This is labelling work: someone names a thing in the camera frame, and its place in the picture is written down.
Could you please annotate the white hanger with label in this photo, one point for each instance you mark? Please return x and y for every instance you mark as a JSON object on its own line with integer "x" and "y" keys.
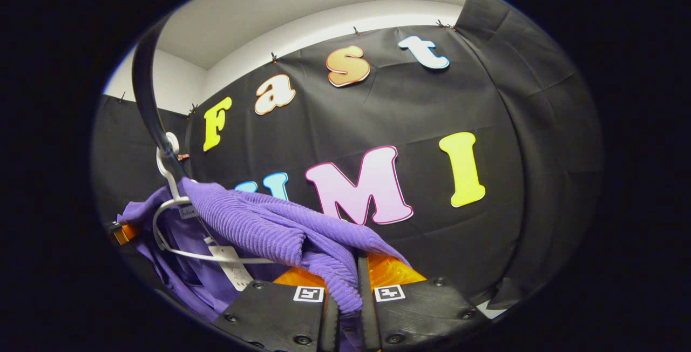
{"x": 216, "y": 256}

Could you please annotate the white paper price tag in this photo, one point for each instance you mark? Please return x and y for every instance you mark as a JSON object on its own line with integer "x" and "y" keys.
{"x": 232, "y": 271}

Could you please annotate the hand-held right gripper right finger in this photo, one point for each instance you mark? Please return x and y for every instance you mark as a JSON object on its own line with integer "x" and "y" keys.
{"x": 368, "y": 319}

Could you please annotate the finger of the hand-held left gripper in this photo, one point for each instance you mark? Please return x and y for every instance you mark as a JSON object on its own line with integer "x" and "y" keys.
{"x": 124, "y": 233}

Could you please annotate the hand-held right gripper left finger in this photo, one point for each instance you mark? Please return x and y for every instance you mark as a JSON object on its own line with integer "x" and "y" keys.
{"x": 270, "y": 314}

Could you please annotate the black clothes rack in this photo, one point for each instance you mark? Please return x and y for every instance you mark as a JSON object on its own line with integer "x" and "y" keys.
{"x": 140, "y": 82}

